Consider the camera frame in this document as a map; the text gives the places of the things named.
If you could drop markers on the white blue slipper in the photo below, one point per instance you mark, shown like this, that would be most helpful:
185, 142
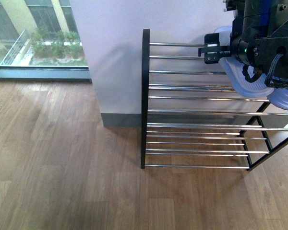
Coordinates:
233, 69

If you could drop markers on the dark window frame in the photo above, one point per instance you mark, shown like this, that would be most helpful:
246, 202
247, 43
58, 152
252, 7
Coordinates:
45, 74

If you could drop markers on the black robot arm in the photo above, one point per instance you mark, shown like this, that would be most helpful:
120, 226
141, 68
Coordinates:
259, 40

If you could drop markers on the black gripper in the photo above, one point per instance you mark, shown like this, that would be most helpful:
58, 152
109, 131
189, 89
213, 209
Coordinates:
242, 51

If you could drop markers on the black metal shoe rack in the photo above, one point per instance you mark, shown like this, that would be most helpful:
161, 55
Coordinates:
209, 138

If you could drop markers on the grey knit sneaker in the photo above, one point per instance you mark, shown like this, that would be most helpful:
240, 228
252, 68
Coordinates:
279, 98

